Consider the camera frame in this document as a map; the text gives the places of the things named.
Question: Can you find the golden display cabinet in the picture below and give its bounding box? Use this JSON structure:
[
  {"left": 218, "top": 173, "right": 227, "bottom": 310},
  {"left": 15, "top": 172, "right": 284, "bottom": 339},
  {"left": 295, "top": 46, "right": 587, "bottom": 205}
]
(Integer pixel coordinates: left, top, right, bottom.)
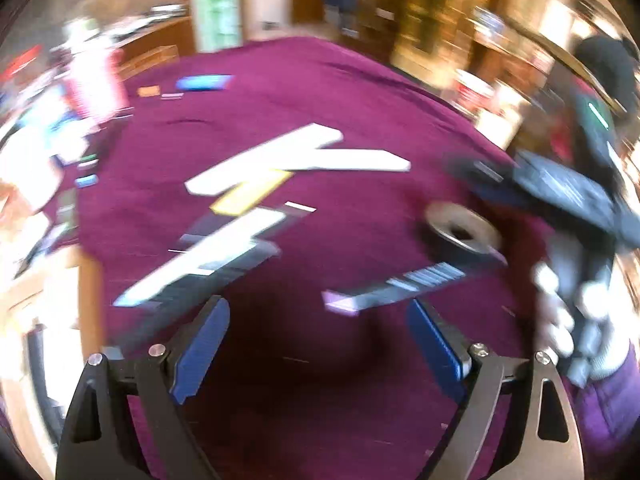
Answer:
[{"left": 390, "top": 0, "right": 576, "bottom": 126}]

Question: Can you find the black tape roll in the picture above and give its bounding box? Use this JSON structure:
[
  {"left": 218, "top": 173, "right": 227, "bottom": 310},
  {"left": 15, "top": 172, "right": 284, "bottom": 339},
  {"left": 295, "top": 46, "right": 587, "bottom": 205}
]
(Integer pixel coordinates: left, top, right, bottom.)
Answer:
[{"left": 425, "top": 201, "right": 507, "bottom": 266}]

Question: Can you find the person's right hand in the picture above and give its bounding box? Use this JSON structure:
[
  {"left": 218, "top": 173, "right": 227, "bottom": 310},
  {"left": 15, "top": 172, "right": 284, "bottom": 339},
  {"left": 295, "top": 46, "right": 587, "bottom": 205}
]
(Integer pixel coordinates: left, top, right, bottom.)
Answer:
[{"left": 531, "top": 260, "right": 577, "bottom": 360}]

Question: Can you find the blue lighter orange end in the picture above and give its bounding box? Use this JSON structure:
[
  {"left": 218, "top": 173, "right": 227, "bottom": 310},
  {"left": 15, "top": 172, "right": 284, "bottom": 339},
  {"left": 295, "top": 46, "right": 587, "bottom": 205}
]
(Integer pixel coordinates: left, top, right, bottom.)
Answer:
[{"left": 175, "top": 74, "right": 235, "bottom": 93}]

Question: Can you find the black marker pink cap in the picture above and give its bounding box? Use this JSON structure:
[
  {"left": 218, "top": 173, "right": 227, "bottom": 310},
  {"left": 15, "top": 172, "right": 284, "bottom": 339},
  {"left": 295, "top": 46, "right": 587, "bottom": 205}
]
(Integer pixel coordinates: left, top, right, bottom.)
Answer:
[{"left": 321, "top": 261, "right": 469, "bottom": 317}]

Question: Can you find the plain white pen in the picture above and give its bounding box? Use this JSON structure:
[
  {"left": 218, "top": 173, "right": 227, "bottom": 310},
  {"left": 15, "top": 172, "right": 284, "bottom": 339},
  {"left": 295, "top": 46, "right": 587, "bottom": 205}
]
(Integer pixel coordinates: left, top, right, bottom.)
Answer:
[{"left": 280, "top": 147, "right": 412, "bottom": 173}]

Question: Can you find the bamboo painted panel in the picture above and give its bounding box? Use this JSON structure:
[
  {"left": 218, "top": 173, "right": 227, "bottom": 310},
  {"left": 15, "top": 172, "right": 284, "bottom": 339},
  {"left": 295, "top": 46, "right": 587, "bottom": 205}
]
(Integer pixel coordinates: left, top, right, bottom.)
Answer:
[{"left": 190, "top": 0, "right": 244, "bottom": 53}]

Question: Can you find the white bucket red label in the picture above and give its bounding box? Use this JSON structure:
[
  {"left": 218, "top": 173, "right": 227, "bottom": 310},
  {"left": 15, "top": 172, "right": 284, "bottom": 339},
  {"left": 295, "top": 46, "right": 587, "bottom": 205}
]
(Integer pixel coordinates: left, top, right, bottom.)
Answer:
[{"left": 452, "top": 69, "right": 497, "bottom": 117}]

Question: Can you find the curved wooden counter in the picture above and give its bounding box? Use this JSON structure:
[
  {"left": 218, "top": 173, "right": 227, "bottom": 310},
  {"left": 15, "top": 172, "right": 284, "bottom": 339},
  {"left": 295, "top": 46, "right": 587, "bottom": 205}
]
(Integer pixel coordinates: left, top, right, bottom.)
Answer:
[{"left": 117, "top": 15, "right": 197, "bottom": 78}]

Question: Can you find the black marker red cap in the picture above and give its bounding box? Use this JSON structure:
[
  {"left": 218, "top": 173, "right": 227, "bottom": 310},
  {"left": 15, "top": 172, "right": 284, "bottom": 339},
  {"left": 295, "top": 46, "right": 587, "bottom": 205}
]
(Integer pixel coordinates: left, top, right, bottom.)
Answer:
[{"left": 120, "top": 240, "right": 281, "bottom": 341}]

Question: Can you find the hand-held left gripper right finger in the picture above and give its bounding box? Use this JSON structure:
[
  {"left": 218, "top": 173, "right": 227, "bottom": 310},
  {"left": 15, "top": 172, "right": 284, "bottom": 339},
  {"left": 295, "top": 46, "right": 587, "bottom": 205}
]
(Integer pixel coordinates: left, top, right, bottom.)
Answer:
[{"left": 405, "top": 298, "right": 587, "bottom": 480}]

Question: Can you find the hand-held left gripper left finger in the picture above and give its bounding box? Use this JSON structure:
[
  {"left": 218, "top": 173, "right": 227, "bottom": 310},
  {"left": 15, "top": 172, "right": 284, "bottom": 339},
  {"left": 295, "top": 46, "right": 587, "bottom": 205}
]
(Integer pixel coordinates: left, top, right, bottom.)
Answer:
[{"left": 55, "top": 294, "right": 232, "bottom": 480}]

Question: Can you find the cardboard box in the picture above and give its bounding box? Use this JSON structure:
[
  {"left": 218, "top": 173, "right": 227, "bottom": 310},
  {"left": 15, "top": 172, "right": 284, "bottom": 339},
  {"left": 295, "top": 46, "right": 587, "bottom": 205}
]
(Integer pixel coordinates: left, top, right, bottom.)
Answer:
[{"left": 0, "top": 245, "right": 106, "bottom": 461}]

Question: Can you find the black gel pen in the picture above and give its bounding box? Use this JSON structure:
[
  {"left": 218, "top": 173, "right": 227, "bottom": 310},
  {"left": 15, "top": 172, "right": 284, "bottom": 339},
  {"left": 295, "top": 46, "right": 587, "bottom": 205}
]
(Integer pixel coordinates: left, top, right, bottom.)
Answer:
[{"left": 167, "top": 201, "right": 318, "bottom": 253}]

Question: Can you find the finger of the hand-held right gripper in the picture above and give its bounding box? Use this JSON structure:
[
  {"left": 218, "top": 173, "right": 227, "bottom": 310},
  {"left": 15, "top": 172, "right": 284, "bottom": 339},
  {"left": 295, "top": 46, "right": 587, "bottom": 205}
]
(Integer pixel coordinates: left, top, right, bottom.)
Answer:
[{"left": 444, "top": 155, "right": 522, "bottom": 202}]

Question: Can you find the purple velvet tablecloth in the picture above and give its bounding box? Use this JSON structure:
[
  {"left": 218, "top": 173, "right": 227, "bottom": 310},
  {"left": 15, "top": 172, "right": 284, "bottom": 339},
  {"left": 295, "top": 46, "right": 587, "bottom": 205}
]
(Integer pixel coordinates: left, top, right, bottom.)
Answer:
[{"left": 75, "top": 35, "right": 576, "bottom": 480}]

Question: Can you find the pink knitted sleeve bottle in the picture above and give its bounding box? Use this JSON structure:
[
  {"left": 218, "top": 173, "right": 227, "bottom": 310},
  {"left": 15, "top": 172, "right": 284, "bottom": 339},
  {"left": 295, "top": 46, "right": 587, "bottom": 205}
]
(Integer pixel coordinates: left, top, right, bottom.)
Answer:
[{"left": 62, "top": 42, "right": 132, "bottom": 123}]

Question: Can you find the white printed pen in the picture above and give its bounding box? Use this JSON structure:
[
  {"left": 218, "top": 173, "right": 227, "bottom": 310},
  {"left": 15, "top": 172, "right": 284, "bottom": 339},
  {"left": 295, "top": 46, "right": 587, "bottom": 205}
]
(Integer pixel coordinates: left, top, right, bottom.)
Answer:
[{"left": 185, "top": 124, "right": 345, "bottom": 196}]

